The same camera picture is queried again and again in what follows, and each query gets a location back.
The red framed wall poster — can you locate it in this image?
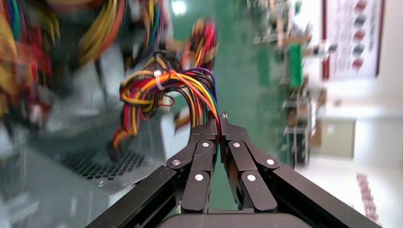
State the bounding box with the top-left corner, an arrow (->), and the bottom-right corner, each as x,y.
321,0 -> 385,79

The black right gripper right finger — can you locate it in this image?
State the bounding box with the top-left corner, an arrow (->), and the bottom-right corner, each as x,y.
219,112 -> 384,228

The grey power supply with cables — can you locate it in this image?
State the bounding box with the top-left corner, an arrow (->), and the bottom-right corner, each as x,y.
75,0 -> 171,73
0,0 -> 73,126
31,50 -> 221,194

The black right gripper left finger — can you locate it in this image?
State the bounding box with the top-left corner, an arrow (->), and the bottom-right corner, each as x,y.
86,118 -> 220,228

